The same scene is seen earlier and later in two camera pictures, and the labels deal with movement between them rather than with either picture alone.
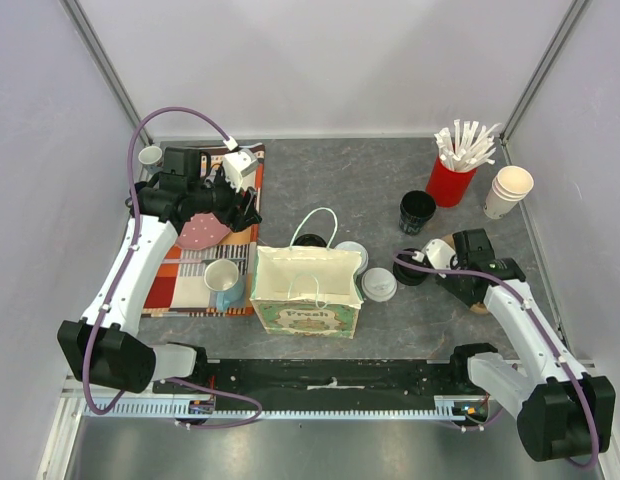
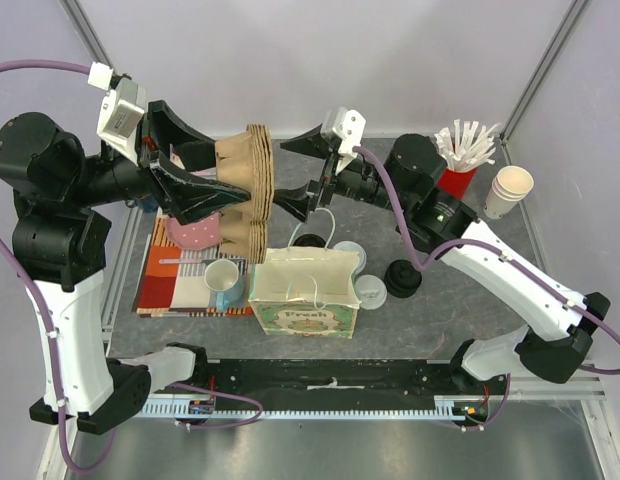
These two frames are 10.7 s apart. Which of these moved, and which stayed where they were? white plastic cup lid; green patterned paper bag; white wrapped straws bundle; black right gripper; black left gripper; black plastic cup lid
Moved: black right gripper; black left gripper
Stayed: white plastic cup lid; black plastic cup lid; green patterned paper bag; white wrapped straws bundle
